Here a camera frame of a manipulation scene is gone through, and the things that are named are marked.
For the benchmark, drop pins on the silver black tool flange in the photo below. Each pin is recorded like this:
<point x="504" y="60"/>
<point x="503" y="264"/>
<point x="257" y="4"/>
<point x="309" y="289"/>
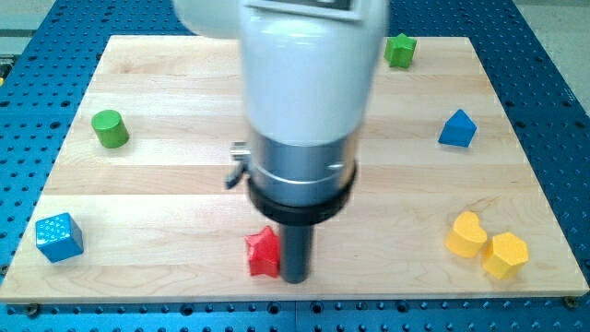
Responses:
<point x="295" y="185"/>

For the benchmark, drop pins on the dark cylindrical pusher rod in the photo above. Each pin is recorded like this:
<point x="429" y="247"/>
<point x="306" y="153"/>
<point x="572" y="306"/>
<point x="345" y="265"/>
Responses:
<point x="296" y="243"/>

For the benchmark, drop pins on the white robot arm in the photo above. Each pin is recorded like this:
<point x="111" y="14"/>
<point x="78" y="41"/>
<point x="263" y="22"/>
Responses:
<point x="307" y="71"/>

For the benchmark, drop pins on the red star block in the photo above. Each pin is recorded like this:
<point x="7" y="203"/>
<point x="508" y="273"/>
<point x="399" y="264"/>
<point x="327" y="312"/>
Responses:
<point x="263" y="253"/>

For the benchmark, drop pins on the green star block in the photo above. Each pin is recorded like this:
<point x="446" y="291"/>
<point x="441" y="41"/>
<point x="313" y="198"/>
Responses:
<point x="399" y="50"/>

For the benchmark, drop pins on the wooden board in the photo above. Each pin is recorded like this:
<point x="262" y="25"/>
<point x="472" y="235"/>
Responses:
<point x="160" y="226"/>

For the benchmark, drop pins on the yellow heart block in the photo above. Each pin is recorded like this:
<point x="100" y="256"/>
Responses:
<point x="466" y="236"/>

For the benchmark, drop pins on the blue triangular prism block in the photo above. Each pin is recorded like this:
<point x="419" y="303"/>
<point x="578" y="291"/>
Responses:
<point x="458" y="130"/>

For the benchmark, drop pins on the green cylinder block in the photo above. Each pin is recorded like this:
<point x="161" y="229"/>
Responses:
<point x="110" y="129"/>

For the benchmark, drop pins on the yellow hexagon block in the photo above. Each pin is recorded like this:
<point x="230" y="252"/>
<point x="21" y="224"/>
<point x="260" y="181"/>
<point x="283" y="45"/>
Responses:
<point x="504" y="255"/>

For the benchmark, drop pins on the blue cube block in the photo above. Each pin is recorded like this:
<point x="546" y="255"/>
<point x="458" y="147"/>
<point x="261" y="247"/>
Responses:
<point x="59" y="237"/>

